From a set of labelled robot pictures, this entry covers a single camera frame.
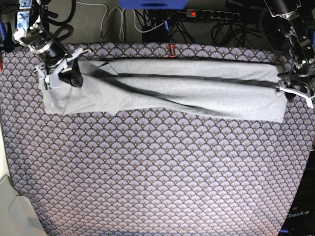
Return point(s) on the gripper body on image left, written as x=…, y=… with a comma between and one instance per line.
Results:
x=50, y=50

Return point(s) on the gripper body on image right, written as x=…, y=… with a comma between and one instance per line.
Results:
x=302, y=79

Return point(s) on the light grey T-shirt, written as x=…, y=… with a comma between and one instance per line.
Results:
x=218, y=89

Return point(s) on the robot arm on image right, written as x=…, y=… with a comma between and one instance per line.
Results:
x=296, y=23

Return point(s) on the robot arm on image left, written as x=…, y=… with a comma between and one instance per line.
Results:
x=38, y=31

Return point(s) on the blue clamp at left edge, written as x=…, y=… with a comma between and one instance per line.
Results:
x=6, y=37

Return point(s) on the blue box overhead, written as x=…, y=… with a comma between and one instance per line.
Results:
x=153, y=4

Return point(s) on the black power adapter box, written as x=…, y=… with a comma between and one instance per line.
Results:
x=158, y=35

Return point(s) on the fan-patterned purple table cloth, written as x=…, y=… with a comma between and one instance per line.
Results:
x=149, y=172

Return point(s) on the red and black clamp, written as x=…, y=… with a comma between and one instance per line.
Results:
x=171, y=50

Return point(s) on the blue clamp at top centre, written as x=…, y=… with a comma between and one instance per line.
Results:
x=166, y=26

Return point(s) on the black power strip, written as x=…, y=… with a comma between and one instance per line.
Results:
x=213, y=15

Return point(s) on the grey plastic bin corner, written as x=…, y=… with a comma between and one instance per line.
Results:
x=17, y=216

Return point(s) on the black OpenArm base plate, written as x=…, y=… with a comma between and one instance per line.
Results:
x=300, y=220

